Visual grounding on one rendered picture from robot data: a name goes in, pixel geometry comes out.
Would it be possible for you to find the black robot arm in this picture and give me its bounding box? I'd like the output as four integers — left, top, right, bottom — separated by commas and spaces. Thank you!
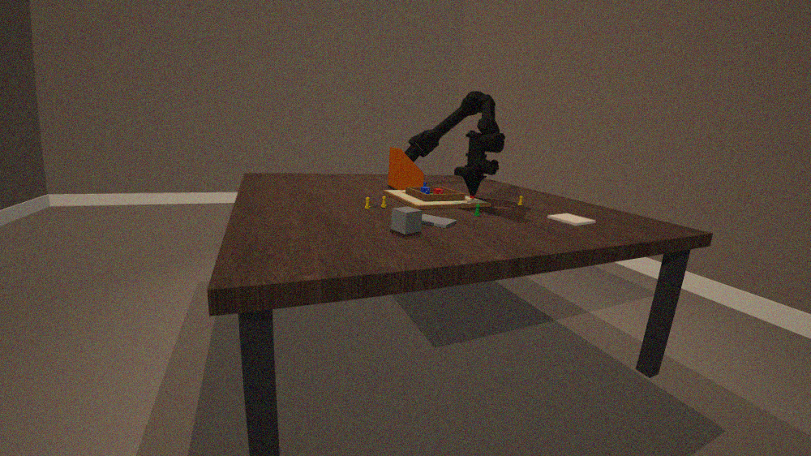
405, 91, 506, 175

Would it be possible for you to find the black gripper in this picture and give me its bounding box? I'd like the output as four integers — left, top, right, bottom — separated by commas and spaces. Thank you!
454, 150, 487, 196

